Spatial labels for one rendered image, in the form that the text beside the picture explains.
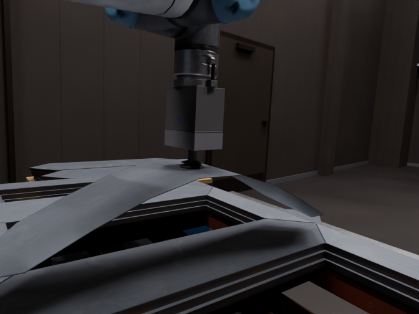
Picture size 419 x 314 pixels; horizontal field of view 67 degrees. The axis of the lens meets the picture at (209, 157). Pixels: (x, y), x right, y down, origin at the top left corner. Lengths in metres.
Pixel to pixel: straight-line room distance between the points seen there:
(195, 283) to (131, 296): 0.10
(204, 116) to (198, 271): 0.26
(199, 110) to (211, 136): 0.05
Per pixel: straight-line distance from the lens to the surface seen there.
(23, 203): 1.02
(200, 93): 0.51
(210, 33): 0.54
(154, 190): 0.46
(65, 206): 0.55
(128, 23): 0.48
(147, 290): 0.53
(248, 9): 0.38
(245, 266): 0.60
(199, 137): 0.51
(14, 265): 0.46
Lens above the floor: 1.13
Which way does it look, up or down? 8 degrees down
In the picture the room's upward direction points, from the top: 3 degrees clockwise
